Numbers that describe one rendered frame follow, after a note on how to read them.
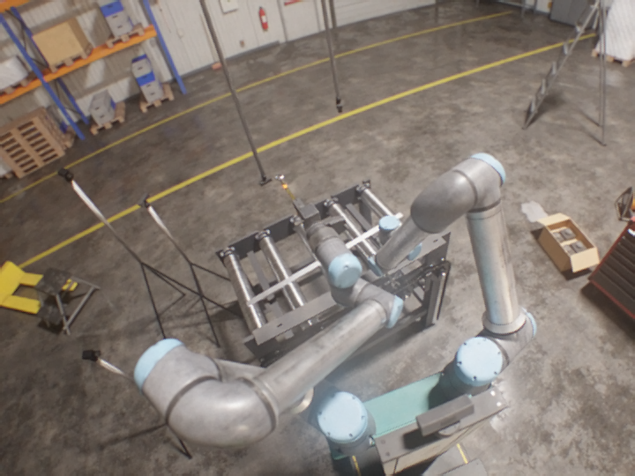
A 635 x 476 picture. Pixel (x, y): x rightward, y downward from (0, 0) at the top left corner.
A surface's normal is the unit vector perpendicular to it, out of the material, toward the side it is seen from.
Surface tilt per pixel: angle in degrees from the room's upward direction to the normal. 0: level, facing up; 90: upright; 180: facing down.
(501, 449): 0
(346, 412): 5
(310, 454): 0
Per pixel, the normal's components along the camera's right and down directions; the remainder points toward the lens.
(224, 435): 0.29, 0.09
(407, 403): -0.14, -0.66
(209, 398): 0.21, -0.78
